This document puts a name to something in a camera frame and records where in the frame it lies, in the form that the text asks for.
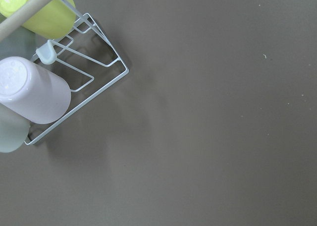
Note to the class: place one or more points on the yellow cup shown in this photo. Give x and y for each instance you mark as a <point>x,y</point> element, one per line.
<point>51,19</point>

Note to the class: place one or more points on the white wire cup rack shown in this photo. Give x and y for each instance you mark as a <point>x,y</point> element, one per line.
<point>85,59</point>

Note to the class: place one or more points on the white cup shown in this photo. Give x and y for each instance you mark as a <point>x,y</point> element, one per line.
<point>13,130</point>

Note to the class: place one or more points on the pink cup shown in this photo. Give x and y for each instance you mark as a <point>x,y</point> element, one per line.
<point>32,91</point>

